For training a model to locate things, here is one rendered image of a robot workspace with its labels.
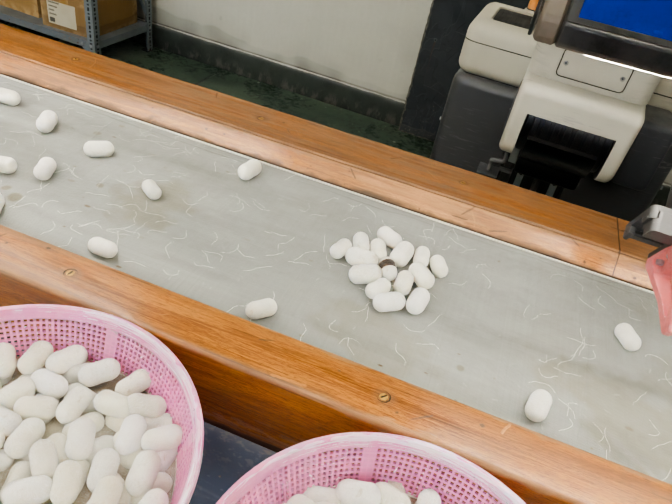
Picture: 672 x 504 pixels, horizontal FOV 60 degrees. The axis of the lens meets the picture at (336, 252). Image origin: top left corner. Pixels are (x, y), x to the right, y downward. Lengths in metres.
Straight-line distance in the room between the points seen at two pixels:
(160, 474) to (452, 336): 0.30
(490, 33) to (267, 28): 1.67
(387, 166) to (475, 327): 0.28
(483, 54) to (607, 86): 0.36
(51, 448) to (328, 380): 0.21
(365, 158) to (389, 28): 1.94
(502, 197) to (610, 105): 0.41
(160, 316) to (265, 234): 0.19
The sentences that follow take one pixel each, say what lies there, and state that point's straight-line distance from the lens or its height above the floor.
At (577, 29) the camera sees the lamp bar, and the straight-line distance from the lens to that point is 0.41.
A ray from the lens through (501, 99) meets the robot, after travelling 1.47.
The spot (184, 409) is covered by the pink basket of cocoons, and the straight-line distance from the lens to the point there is 0.48.
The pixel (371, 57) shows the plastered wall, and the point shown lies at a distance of 2.77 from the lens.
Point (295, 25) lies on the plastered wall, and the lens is 2.88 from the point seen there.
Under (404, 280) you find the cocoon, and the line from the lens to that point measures 0.62.
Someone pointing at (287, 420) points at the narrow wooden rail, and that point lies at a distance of 0.52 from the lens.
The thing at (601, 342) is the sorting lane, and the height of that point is 0.74.
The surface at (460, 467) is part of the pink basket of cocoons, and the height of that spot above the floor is 0.77.
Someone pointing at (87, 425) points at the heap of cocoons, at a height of 0.74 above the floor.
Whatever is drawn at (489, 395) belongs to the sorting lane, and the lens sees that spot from 0.57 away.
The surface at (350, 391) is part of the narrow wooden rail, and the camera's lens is 0.49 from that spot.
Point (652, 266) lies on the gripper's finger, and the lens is 0.63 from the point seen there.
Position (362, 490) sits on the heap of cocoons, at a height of 0.75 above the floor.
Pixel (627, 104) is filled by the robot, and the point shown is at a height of 0.80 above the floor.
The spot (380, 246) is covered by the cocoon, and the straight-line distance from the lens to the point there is 0.66.
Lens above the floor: 1.14
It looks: 37 degrees down
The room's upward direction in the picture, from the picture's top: 12 degrees clockwise
